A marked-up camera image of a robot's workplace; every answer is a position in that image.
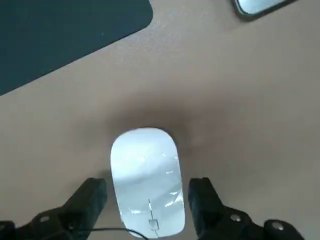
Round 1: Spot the white computer mouse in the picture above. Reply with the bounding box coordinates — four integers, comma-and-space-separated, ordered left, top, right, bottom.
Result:
109, 127, 186, 239

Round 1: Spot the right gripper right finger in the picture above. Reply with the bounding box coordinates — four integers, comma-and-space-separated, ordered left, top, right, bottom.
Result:
187, 176, 305, 240

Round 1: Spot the black mouse pad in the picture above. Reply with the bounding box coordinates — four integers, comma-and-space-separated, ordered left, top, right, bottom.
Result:
0, 0, 154, 96

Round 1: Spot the grey closed laptop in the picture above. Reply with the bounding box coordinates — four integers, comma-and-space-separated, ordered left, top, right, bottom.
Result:
229, 0, 298, 18

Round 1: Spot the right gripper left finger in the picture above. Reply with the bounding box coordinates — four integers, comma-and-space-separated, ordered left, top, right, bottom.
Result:
0, 177, 108, 240

